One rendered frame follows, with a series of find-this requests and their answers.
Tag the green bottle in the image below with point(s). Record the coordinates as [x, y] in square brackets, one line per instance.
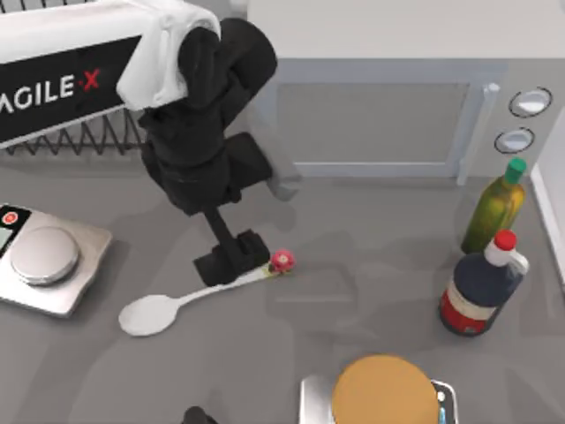
[494, 212]

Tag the pale microwave oven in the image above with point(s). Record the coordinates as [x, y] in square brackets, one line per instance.
[397, 35]

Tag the microwave oven door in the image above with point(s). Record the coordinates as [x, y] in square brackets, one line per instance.
[375, 128]

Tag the silver kitchen scale blue display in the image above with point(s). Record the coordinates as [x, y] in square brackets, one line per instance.
[446, 397]

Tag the silver kitchen scale red button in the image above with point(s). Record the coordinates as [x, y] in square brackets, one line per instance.
[44, 260]

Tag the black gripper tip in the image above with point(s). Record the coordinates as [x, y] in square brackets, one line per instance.
[198, 417]

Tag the dark bottle with red cap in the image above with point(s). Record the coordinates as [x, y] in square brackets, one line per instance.
[479, 287]

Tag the white spoon with red flower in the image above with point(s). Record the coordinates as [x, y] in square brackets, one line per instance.
[148, 315]

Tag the round brown bread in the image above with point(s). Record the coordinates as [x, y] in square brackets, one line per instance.
[384, 393]

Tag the microwave knob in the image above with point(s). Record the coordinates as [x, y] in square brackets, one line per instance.
[529, 102]
[514, 140]

